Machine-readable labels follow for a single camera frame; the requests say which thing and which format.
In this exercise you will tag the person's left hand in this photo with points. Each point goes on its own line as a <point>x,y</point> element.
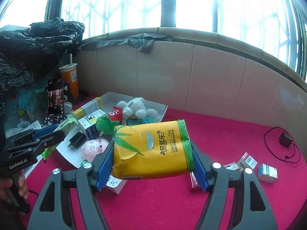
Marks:
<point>7,182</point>

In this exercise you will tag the black plug in tray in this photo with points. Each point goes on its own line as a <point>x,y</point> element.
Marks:
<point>77,140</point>

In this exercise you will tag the yellow bamboo tissue pack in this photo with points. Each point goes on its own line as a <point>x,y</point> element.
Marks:
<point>152,151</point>

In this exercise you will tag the green snack packet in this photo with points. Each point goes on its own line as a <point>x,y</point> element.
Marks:
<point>58,135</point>

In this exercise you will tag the white paper leaflet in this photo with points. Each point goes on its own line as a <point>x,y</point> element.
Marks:
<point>23,126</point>

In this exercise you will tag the white red long box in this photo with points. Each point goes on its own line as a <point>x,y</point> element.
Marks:
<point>115,185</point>

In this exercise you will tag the black smartphone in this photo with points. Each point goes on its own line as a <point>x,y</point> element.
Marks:
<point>55,96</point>

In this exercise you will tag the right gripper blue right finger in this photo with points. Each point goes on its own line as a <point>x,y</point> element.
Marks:
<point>251,208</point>

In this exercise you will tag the white blue medicine box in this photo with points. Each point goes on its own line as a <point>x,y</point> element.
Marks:
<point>267,173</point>

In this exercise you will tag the orange drink cup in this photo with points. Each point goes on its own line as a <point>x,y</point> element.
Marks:
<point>69,73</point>

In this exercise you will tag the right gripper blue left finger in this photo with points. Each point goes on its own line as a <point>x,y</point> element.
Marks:
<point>53,208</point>

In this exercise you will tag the red white packet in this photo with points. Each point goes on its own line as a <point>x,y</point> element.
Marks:
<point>232,166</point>

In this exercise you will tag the white plush bunny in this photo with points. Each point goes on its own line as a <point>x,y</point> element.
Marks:
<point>135,109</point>

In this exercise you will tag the black plastic bag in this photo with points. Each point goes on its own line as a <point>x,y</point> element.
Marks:
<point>30,53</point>

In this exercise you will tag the pink pig plush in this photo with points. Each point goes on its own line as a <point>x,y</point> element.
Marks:
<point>91,148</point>

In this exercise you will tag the white red medicine box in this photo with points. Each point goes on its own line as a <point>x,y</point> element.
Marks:
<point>247,161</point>

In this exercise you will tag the black cat phone stand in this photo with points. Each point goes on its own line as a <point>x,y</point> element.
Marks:
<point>55,120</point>

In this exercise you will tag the yellow white long box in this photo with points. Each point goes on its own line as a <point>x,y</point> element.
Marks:
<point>90,107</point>

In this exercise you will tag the black power adapter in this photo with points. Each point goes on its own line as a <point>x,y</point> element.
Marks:
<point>285,140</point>

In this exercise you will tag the grey cloth on ledge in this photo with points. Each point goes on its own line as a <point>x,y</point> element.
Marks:
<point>142,42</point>

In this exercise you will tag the teal small box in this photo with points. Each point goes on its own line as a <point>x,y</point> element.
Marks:
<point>146,120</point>

